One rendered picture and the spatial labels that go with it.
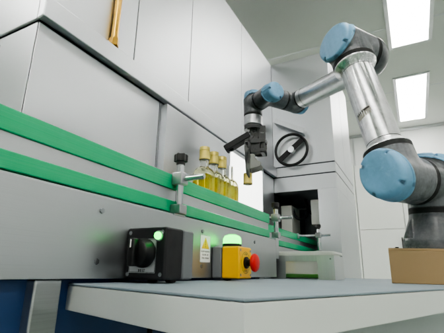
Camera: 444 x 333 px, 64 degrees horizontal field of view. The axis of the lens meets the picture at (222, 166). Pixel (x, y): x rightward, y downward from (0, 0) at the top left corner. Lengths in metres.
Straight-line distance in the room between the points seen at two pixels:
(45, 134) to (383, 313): 0.48
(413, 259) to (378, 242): 3.87
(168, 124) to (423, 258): 0.83
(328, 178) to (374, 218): 2.75
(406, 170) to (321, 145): 1.38
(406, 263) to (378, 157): 0.26
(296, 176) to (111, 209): 1.70
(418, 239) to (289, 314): 0.69
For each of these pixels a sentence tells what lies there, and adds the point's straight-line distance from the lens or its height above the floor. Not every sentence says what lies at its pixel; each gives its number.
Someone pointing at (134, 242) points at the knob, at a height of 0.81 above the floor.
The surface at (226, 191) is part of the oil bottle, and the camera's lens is 1.21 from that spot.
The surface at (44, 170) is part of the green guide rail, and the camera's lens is 0.54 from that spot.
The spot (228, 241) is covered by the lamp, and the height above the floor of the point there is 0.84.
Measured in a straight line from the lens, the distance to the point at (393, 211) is 4.85.
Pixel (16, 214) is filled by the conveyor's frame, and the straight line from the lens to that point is 0.49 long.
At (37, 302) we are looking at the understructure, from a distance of 0.52.
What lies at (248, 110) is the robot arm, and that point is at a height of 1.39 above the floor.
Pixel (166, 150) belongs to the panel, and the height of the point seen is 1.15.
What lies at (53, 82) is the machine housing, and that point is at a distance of 0.97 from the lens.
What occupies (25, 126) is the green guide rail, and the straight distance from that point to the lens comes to 0.54.
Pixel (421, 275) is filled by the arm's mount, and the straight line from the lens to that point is 0.95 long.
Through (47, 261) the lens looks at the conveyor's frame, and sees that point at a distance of 0.52.
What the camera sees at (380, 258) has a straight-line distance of 4.81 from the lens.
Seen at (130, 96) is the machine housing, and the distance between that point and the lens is 1.16.
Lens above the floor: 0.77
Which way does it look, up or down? 17 degrees up
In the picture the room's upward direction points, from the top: 1 degrees clockwise
